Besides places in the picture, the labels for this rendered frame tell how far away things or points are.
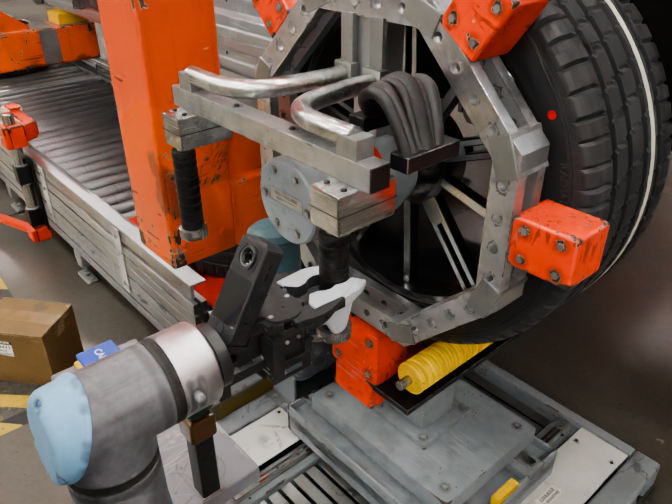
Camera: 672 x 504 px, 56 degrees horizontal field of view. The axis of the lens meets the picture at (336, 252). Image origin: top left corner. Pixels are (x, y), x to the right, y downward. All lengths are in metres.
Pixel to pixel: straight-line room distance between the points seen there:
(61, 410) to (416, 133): 0.45
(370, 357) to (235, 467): 0.29
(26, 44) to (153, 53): 1.99
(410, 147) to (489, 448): 0.84
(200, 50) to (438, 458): 0.93
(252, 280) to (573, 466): 1.13
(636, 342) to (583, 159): 1.40
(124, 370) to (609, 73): 0.66
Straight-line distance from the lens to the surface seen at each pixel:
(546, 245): 0.79
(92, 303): 2.30
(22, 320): 1.97
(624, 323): 2.26
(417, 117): 0.72
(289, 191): 0.87
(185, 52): 1.25
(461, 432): 1.42
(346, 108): 1.12
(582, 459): 1.64
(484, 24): 0.77
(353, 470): 1.43
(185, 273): 1.62
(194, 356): 0.63
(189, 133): 0.94
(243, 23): 1.87
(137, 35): 1.21
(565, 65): 0.83
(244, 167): 1.41
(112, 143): 2.89
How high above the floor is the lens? 1.24
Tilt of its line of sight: 31 degrees down
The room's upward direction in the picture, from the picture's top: straight up
